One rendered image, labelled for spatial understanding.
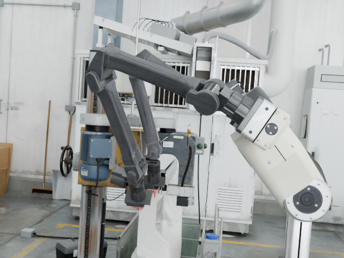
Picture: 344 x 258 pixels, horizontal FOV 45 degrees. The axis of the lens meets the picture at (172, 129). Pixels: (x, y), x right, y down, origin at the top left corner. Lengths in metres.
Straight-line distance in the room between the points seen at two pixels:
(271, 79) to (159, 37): 1.51
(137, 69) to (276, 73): 4.06
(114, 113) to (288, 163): 0.59
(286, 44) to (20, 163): 4.36
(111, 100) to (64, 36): 5.35
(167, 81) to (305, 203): 0.63
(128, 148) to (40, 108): 5.36
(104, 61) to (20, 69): 5.63
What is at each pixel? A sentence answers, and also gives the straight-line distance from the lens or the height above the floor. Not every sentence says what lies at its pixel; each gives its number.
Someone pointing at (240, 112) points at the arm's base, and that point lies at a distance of 1.19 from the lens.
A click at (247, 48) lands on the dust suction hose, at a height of 2.20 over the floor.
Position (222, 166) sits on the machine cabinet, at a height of 0.83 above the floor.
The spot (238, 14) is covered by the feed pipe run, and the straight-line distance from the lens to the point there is 4.57.
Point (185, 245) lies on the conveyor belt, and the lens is 3.44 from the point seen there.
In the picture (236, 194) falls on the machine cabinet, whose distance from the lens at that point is 4.98.
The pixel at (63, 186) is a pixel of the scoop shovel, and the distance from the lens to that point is 6.43.
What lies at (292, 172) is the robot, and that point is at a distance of 1.41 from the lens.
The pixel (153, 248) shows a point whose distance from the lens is 1.91.
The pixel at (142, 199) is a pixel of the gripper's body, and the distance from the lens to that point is 1.62.
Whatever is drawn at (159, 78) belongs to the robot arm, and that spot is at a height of 1.56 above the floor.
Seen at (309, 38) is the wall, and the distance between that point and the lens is 6.40.
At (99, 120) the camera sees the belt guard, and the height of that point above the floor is 1.39.
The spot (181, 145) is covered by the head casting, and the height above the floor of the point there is 1.28.
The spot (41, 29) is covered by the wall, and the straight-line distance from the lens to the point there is 6.86.
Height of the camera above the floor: 1.48
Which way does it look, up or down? 3 degrees down
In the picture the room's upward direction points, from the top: 4 degrees clockwise
